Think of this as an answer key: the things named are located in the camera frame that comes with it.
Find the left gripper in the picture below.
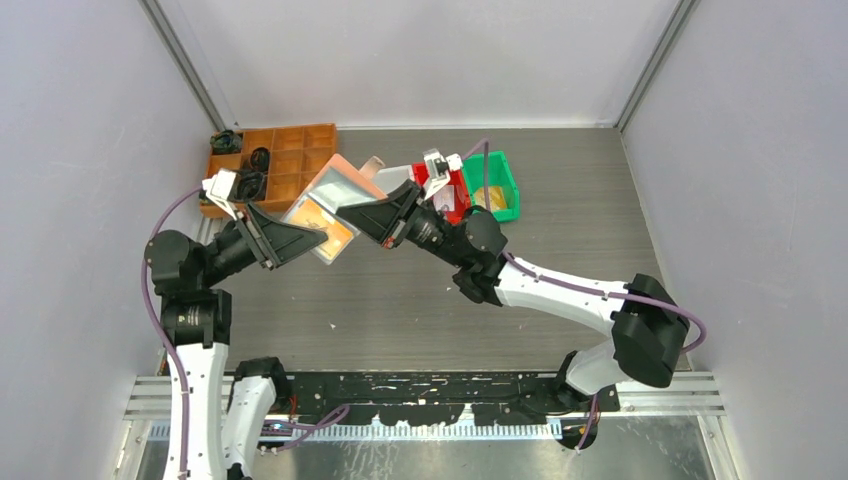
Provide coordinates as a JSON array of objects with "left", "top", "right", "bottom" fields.
[{"left": 199, "top": 198, "right": 327, "bottom": 285}]

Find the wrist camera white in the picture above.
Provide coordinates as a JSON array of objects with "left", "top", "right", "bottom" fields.
[
  {"left": 423, "top": 149, "right": 463, "bottom": 200},
  {"left": 201, "top": 168, "right": 240, "bottom": 220}
]

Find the white plastic bin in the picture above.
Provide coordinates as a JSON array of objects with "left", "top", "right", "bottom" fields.
[{"left": 372, "top": 165, "right": 414, "bottom": 195}]

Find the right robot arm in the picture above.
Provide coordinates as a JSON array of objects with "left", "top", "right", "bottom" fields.
[{"left": 337, "top": 181, "right": 692, "bottom": 411}]

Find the pink leather card holder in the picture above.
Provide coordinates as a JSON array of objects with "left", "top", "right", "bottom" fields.
[{"left": 282, "top": 153, "right": 387, "bottom": 265}]

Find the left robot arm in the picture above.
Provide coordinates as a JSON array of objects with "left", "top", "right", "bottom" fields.
[{"left": 142, "top": 204, "right": 327, "bottom": 479}]

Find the green plastic bin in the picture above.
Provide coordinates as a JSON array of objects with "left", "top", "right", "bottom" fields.
[{"left": 462, "top": 151, "right": 521, "bottom": 223}]

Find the card in red bin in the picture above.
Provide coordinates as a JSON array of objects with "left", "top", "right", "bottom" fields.
[{"left": 432, "top": 185, "right": 456, "bottom": 212}]

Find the black coiled strap large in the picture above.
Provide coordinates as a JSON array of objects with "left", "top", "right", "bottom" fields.
[{"left": 233, "top": 170, "right": 267, "bottom": 203}]

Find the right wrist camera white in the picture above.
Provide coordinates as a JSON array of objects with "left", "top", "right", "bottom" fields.
[{"left": 423, "top": 149, "right": 463, "bottom": 200}]

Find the orange compartment tray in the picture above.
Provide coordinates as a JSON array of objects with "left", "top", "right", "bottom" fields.
[{"left": 205, "top": 123, "right": 337, "bottom": 213}]

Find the black coiled strap small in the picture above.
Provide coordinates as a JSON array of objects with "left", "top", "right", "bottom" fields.
[{"left": 246, "top": 147, "right": 271, "bottom": 174}]

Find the red plastic bin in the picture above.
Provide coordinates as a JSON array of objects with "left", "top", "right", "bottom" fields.
[{"left": 432, "top": 154, "right": 472, "bottom": 224}]

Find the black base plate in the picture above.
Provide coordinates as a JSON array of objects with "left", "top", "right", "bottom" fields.
[{"left": 270, "top": 371, "right": 591, "bottom": 427}]

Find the gold card in green bin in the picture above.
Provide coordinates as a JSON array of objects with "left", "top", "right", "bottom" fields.
[{"left": 473, "top": 185, "right": 509, "bottom": 212}]

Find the green patterned strap upper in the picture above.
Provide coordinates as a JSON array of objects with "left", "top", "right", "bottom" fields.
[{"left": 209, "top": 130, "right": 244, "bottom": 156}]

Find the aluminium rail front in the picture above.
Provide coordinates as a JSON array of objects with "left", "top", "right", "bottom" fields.
[{"left": 124, "top": 372, "right": 726, "bottom": 442}]

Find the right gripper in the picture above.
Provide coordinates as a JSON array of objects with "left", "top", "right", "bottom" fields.
[{"left": 336, "top": 179, "right": 468, "bottom": 269}]

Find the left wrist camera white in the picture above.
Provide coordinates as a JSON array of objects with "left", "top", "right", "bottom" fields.
[{"left": 201, "top": 168, "right": 240, "bottom": 220}]

